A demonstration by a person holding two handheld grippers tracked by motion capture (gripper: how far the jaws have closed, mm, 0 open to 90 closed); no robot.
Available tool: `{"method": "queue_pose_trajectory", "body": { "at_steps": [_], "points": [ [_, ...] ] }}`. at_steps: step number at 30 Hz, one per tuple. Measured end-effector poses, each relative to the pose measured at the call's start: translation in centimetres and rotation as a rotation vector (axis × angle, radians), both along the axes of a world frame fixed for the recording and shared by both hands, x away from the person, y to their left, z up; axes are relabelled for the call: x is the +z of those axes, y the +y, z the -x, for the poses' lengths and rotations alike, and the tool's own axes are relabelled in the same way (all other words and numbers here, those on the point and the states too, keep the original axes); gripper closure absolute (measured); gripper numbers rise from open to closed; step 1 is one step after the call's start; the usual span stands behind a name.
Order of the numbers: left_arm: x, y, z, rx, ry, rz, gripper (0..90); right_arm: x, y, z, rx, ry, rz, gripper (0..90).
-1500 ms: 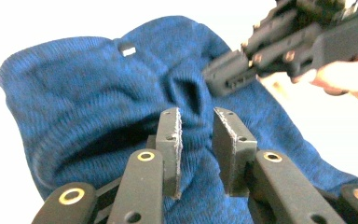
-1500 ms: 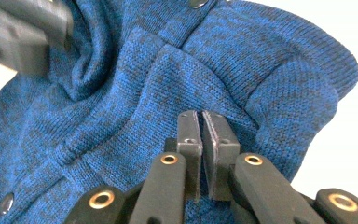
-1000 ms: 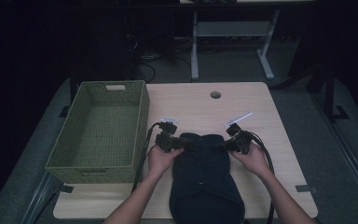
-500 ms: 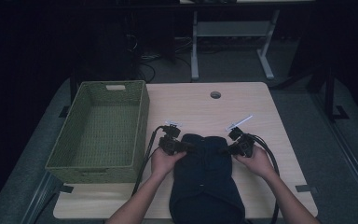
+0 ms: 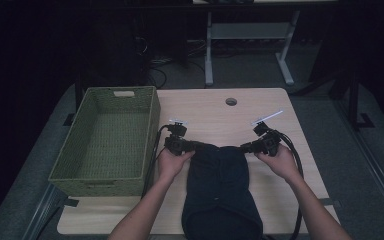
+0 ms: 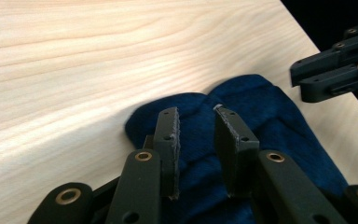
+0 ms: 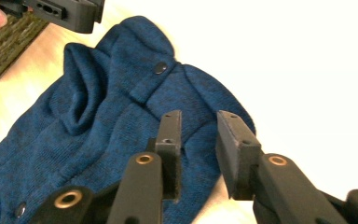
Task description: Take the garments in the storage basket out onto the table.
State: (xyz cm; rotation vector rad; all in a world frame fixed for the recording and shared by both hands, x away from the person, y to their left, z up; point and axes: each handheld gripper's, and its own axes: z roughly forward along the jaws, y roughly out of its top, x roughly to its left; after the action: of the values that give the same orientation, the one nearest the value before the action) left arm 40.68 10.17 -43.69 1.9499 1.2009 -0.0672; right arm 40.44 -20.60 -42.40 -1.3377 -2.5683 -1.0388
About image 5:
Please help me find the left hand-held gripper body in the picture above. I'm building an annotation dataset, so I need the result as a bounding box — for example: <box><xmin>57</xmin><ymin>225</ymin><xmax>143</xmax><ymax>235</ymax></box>
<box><xmin>163</xmin><ymin>118</ymin><xmax>195</xmax><ymax>157</ymax></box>

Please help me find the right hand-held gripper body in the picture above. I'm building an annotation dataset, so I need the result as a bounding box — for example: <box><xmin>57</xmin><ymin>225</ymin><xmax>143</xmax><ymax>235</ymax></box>
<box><xmin>250</xmin><ymin>109</ymin><xmax>285</xmax><ymax>158</ymax></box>

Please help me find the black cloth with white print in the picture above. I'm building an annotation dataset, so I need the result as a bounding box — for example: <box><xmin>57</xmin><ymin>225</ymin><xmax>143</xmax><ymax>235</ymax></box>
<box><xmin>180</xmin><ymin>142</ymin><xmax>265</xmax><ymax>240</ymax></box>

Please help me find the green woven basket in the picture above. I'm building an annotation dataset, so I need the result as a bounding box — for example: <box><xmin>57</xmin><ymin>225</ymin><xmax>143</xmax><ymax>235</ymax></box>
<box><xmin>47</xmin><ymin>85</ymin><xmax>162</xmax><ymax>198</ymax></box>

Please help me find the person's left hand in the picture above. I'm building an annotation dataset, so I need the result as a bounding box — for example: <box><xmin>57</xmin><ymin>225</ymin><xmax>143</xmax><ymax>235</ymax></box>
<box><xmin>156</xmin><ymin>148</ymin><xmax>197</xmax><ymax>184</ymax></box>

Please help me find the person's right hand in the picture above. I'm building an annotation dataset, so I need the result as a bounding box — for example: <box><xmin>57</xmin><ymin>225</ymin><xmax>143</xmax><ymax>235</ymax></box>
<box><xmin>254</xmin><ymin>143</ymin><xmax>303</xmax><ymax>184</ymax></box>

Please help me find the black metal stand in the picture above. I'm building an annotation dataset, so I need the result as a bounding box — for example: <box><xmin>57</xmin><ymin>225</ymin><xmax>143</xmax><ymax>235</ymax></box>
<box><xmin>328</xmin><ymin>68</ymin><xmax>377</xmax><ymax>132</ymax></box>

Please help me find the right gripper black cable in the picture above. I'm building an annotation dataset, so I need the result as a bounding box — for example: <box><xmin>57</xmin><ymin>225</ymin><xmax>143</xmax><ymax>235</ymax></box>
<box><xmin>273</xmin><ymin>130</ymin><xmax>306</xmax><ymax>240</ymax></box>

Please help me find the bundle of floor cables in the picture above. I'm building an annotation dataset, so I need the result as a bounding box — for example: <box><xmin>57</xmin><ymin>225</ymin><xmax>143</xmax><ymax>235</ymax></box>
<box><xmin>144</xmin><ymin>56</ymin><xmax>176</xmax><ymax>89</ymax></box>

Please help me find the metal floor rail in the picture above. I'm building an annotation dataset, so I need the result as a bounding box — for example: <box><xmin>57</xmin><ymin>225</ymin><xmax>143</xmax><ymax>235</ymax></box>
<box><xmin>333</xmin><ymin>98</ymin><xmax>384</xmax><ymax>233</ymax></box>
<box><xmin>21</xmin><ymin>183</ymin><xmax>69</xmax><ymax>240</ymax></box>

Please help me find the grey metal desk frame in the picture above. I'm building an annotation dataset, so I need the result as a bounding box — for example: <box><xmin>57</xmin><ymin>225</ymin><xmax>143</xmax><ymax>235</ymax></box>
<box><xmin>204</xmin><ymin>10</ymin><xmax>297</xmax><ymax>87</ymax></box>

